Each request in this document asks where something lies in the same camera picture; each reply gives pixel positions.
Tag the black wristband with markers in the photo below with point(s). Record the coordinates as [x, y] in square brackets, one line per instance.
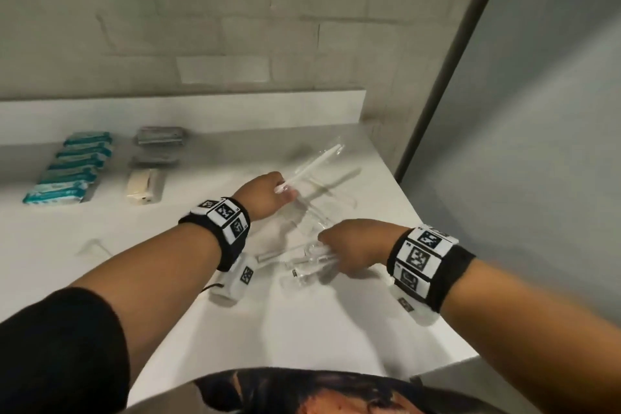
[228, 244]
[451, 273]

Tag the stack of large white sachets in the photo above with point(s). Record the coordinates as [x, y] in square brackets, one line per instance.
[160, 135]

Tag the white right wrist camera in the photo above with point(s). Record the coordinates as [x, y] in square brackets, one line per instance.
[417, 314]

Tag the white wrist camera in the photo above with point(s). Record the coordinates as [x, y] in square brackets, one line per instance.
[237, 282]
[417, 314]

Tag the person's left hand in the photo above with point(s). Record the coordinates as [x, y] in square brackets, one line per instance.
[262, 195]

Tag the black right wristband with markers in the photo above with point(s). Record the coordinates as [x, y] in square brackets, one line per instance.
[451, 273]

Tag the stack of small white sachets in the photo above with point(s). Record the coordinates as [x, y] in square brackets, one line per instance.
[155, 159]

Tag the person's right hand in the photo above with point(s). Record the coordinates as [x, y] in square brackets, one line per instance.
[364, 244]

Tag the person's black left sleeve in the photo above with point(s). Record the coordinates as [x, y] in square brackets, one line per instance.
[58, 355]

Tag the black left wristband with markers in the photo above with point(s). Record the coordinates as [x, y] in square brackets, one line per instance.
[228, 244]

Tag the pile of mixed clear packets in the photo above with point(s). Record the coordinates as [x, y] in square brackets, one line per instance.
[335, 200]

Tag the person's right forearm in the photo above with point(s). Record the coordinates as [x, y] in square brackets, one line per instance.
[533, 331]

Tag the row of toothbrushes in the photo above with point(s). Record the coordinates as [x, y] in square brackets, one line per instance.
[315, 164]

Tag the white table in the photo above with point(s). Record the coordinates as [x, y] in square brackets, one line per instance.
[315, 331]

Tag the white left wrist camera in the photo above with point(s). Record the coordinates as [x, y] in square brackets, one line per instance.
[237, 282]

